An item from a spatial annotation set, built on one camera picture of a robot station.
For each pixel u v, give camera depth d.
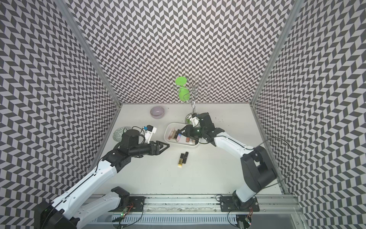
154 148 0.65
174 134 0.99
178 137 0.97
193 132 0.73
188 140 0.96
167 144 0.71
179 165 0.87
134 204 0.72
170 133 0.99
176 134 0.99
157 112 1.09
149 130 0.69
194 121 0.79
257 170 0.44
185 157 0.88
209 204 0.75
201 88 0.79
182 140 0.96
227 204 0.73
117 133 0.98
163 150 0.68
